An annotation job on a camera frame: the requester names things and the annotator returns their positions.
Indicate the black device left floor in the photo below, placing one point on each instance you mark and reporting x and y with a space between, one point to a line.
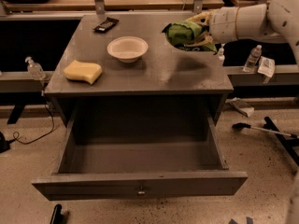
4 145

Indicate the yellow sponge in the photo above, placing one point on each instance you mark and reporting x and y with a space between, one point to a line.
80 71

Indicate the black handled floor tool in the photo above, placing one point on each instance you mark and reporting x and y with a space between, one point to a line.
240 126

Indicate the black object bottom floor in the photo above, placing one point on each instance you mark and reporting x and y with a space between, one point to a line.
59 215

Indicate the black snack bar wrapper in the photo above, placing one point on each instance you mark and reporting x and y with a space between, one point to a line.
106 25

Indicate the open grey top drawer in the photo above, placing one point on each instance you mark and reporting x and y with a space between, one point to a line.
166 144

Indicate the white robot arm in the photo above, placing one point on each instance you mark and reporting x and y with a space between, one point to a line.
275 22

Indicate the crumpled white paper packet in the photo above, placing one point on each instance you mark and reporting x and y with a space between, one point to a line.
266 68

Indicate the grey cabinet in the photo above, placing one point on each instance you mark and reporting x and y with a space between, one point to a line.
162 70

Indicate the white paper bowl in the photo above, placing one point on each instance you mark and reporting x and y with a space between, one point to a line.
127 49

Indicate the right white pump bottle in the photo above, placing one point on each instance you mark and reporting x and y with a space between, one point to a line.
221 54

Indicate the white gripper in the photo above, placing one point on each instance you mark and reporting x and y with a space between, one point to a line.
222 24

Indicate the left clear sanitizer pump bottle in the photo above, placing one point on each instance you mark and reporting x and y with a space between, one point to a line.
35 69

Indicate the clear plastic water bottle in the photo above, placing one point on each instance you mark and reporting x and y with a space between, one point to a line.
253 58

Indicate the grey box on floor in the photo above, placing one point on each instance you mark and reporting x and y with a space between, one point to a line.
242 107

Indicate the green rice chip bag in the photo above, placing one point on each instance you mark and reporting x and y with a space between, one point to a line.
180 33

